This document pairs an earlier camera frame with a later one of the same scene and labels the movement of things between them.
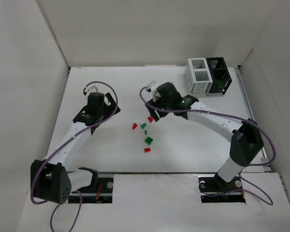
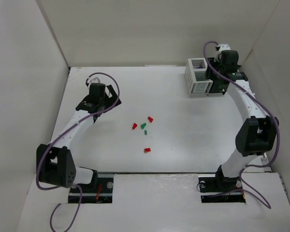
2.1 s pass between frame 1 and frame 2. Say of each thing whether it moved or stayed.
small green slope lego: stayed
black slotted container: stayed
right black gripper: moved
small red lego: stayed
